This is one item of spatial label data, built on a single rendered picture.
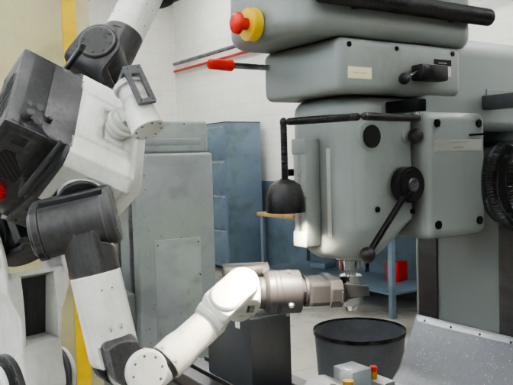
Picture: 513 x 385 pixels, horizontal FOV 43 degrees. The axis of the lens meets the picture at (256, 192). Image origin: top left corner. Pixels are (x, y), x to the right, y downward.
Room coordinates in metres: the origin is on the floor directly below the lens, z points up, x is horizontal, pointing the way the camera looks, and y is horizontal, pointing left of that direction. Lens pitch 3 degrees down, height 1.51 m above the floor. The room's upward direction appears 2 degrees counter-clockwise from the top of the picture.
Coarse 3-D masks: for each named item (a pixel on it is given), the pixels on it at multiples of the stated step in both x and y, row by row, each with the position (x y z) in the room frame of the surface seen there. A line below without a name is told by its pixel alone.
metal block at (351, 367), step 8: (336, 368) 1.34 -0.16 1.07; (344, 368) 1.33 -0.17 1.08; (352, 368) 1.33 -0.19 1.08; (360, 368) 1.32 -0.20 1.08; (368, 368) 1.32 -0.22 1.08; (336, 376) 1.34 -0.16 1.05; (344, 376) 1.32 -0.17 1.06; (352, 376) 1.30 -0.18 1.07; (360, 376) 1.31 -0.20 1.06; (368, 376) 1.32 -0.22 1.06; (360, 384) 1.31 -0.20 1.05; (368, 384) 1.32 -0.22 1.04
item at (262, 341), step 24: (264, 312) 1.60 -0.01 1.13; (240, 336) 1.59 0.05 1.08; (264, 336) 1.58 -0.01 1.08; (288, 336) 1.62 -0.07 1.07; (216, 360) 1.70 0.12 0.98; (240, 360) 1.60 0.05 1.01; (264, 360) 1.58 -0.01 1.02; (288, 360) 1.61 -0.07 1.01; (240, 384) 1.60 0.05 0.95; (264, 384) 1.57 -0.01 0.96; (288, 384) 1.61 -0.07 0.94
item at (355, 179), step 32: (352, 96) 1.24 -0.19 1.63; (320, 128) 1.27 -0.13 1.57; (352, 128) 1.23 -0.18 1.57; (384, 128) 1.26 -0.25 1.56; (320, 160) 1.27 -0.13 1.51; (352, 160) 1.23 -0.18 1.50; (384, 160) 1.26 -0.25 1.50; (320, 192) 1.27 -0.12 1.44; (352, 192) 1.23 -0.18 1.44; (384, 192) 1.26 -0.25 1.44; (352, 224) 1.23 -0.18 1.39; (320, 256) 1.30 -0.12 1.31; (352, 256) 1.26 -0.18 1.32
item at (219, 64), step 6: (210, 60) 1.27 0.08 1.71; (216, 60) 1.27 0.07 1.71; (222, 60) 1.28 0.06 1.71; (228, 60) 1.29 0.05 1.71; (210, 66) 1.27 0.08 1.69; (216, 66) 1.27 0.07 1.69; (222, 66) 1.28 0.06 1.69; (228, 66) 1.29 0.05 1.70; (234, 66) 1.30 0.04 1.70; (240, 66) 1.31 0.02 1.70; (246, 66) 1.31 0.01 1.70; (252, 66) 1.32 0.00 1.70; (258, 66) 1.33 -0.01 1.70; (264, 66) 1.34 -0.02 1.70
